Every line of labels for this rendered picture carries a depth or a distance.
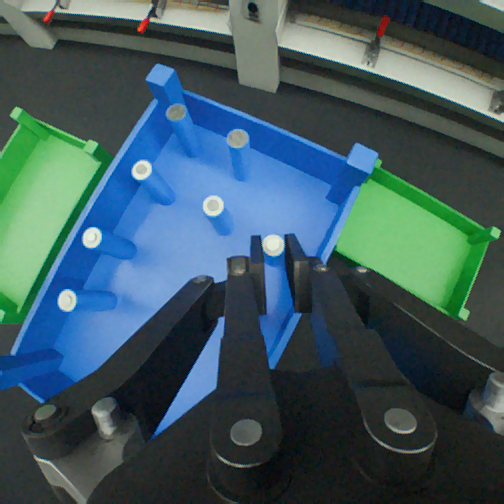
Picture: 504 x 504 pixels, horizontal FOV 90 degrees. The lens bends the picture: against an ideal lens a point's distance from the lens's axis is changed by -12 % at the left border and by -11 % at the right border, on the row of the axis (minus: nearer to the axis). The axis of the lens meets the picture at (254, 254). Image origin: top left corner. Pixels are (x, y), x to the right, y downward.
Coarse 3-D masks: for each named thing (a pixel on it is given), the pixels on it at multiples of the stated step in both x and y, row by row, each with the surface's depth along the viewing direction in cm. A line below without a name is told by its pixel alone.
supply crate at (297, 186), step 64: (256, 128) 25; (128, 192) 27; (192, 192) 28; (256, 192) 28; (320, 192) 28; (64, 256) 23; (192, 256) 27; (320, 256) 22; (64, 320) 27; (128, 320) 27; (0, 384) 19; (64, 384) 25; (192, 384) 25
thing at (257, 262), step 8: (256, 240) 19; (256, 248) 17; (256, 256) 16; (256, 264) 15; (264, 264) 15; (256, 272) 15; (264, 272) 15; (256, 280) 15; (264, 280) 15; (256, 288) 15; (264, 288) 15; (256, 296) 15; (264, 296) 15; (264, 304) 15; (264, 312) 15
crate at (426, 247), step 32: (384, 192) 61; (416, 192) 56; (352, 224) 60; (384, 224) 59; (416, 224) 59; (448, 224) 59; (352, 256) 59; (384, 256) 58; (416, 256) 58; (448, 256) 58; (480, 256) 53; (416, 288) 57; (448, 288) 57
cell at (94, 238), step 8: (88, 232) 21; (96, 232) 22; (104, 232) 22; (88, 240) 21; (96, 240) 21; (104, 240) 22; (112, 240) 23; (120, 240) 25; (88, 248) 21; (96, 248) 22; (104, 248) 22; (112, 248) 23; (120, 248) 25; (128, 248) 26; (120, 256) 26; (128, 256) 27
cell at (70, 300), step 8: (64, 296) 21; (72, 296) 21; (80, 296) 21; (88, 296) 22; (96, 296) 24; (104, 296) 25; (112, 296) 26; (64, 304) 21; (72, 304) 21; (80, 304) 21; (88, 304) 22; (96, 304) 23; (104, 304) 25; (112, 304) 26
